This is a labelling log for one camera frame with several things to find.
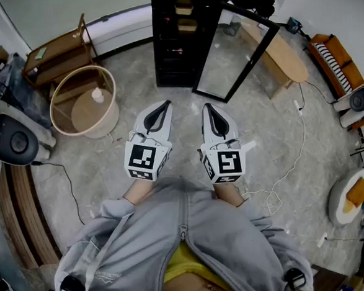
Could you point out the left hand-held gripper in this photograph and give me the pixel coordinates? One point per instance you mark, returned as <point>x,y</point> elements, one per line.
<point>142,158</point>

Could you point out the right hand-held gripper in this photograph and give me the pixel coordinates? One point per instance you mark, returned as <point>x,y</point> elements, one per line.
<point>226,162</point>

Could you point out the black display fridge cabinet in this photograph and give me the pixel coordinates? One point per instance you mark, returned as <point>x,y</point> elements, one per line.
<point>176,64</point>

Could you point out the beige plastic tub container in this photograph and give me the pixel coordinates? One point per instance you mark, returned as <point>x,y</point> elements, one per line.
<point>184,8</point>

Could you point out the person's left forearm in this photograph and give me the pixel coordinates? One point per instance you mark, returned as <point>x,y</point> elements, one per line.
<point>138,191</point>

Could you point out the person's right forearm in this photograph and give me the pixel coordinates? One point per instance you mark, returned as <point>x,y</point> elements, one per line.
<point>229,194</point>

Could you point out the white bottle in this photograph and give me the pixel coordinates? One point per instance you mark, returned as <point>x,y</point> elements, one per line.
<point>97,95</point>

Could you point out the round wooden side table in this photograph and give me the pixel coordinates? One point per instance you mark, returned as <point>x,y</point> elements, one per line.
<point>89,114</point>

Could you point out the oval wooden table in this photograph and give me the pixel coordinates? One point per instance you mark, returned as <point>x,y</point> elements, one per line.
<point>284,57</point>

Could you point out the grey zip jacket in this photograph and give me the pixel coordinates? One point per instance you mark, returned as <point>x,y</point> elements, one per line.
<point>138,238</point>

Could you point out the blue black device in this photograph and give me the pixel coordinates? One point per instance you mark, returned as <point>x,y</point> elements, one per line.
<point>294,25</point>

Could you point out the striped cushion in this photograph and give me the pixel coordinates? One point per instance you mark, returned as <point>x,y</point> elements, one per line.
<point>333,66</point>

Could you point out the green packet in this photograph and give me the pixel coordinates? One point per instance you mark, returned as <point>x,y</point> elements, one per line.
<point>41,53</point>

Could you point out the yellow shirt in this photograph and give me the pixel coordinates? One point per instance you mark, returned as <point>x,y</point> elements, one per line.
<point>181,263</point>

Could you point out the white beanbag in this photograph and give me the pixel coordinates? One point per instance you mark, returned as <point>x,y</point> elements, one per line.
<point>338,202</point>

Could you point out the orange sofa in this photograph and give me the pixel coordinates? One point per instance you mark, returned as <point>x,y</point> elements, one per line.
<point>343,55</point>

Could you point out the orange cushion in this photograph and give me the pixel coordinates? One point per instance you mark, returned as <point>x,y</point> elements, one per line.
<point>357,191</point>

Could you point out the curved wooden slat panel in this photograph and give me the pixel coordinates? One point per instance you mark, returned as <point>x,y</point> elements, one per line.
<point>22,215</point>

